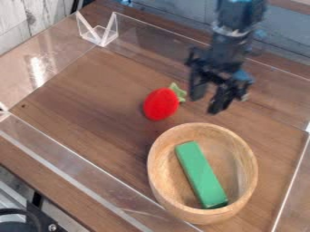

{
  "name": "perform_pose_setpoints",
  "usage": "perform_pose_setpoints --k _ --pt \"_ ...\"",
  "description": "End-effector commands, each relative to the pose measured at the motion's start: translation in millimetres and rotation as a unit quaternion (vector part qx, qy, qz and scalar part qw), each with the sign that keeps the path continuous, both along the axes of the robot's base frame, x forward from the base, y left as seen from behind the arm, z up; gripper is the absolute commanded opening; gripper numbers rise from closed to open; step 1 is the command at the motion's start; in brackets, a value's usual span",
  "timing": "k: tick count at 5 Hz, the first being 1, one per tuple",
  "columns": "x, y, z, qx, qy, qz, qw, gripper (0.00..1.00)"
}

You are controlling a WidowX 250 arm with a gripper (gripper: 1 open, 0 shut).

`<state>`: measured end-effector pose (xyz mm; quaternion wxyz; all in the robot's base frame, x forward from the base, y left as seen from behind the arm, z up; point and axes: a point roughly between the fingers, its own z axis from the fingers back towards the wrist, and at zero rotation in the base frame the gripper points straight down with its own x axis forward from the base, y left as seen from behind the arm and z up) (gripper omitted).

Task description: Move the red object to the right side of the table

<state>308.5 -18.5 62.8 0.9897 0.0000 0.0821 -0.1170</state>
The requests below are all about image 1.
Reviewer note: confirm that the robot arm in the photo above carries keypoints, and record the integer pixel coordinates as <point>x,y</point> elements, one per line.
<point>237,17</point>

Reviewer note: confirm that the black clamp with cable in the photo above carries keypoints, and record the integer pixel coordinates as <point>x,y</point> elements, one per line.
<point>37,221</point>

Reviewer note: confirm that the red plush strawberry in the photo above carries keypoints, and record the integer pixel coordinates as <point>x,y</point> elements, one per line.
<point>162,102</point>

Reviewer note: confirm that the clear acrylic enclosure wall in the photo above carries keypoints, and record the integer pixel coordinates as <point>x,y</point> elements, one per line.
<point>75,137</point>

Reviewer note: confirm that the green rectangular block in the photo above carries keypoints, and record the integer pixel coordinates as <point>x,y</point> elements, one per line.
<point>202,179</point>

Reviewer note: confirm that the wooden bowl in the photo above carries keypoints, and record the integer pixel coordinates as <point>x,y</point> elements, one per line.
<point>234,166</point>

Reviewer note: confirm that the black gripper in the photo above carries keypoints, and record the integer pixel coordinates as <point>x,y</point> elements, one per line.
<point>217,65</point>

